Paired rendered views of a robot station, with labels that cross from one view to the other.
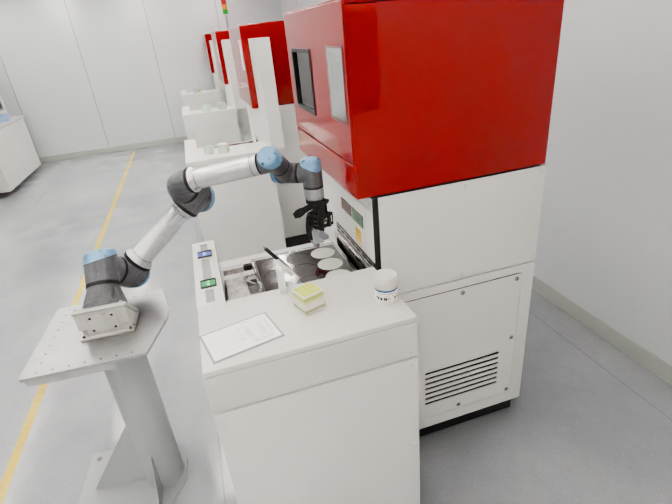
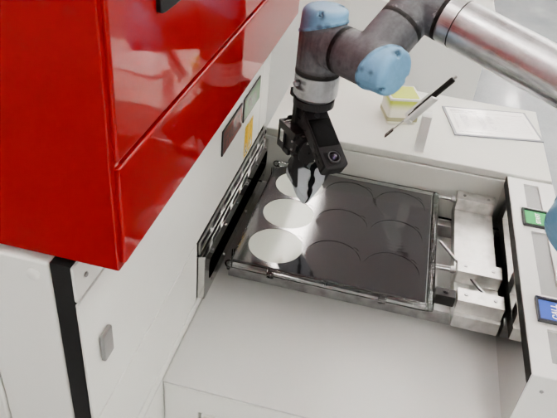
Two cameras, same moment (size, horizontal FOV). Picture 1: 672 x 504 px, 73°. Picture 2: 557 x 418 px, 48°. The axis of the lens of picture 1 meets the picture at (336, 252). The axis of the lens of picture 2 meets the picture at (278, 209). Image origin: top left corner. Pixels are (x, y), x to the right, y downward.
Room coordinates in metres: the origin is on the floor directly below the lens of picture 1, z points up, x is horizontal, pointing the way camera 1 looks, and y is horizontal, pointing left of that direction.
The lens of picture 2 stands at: (2.54, 0.44, 1.63)
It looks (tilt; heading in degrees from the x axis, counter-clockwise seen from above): 35 degrees down; 205
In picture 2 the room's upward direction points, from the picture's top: 6 degrees clockwise
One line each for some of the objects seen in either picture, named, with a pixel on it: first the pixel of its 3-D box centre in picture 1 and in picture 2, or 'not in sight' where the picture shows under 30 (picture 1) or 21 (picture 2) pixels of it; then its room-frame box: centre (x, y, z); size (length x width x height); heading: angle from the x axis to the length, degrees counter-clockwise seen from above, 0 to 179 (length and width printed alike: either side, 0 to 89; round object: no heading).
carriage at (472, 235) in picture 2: (239, 294); (472, 260); (1.50, 0.38, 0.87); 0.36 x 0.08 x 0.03; 15
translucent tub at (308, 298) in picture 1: (308, 298); (399, 104); (1.21, 0.10, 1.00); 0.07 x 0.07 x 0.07; 33
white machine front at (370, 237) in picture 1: (340, 214); (201, 204); (1.83, -0.03, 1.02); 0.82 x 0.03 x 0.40; 15
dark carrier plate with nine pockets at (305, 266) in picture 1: (304, 270); (341, 225); (1.59, 0.13, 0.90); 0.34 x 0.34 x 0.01; 15
